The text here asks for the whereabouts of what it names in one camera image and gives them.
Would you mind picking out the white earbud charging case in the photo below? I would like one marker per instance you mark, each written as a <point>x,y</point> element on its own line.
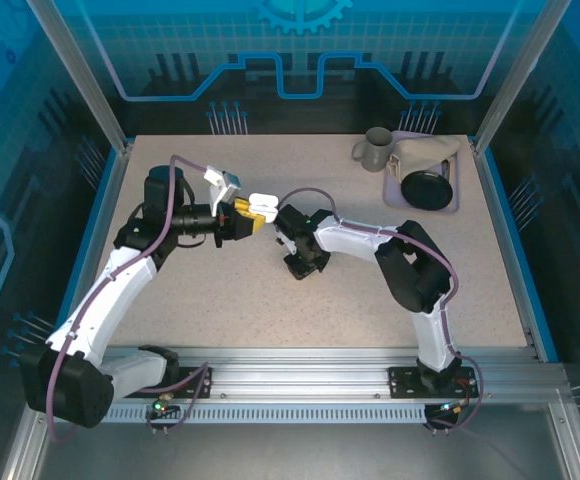
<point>265,205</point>

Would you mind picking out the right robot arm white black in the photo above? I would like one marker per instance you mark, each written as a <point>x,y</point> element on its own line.
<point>355,240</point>

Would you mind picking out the lavender plastic tray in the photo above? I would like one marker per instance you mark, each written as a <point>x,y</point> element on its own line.
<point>392,195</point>

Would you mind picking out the grey ceramic mug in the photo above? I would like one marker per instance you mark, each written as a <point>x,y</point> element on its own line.
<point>377,155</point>

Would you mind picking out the black round plate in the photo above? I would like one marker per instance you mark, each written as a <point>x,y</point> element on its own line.
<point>427,190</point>

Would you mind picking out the beige folded cloth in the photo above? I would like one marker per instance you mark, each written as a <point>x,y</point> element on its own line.
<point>420,152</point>

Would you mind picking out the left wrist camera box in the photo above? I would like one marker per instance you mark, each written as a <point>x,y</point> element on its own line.
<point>225,185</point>

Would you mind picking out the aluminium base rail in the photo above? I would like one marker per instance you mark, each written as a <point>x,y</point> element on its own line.
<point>295,375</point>

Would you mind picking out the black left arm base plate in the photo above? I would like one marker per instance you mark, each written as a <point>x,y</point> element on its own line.
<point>182,372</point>

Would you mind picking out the aluminium frame post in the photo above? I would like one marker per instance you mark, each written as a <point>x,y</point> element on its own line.
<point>515,75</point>
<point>85,75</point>

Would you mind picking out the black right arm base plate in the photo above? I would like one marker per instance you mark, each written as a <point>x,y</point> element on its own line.
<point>402,382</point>

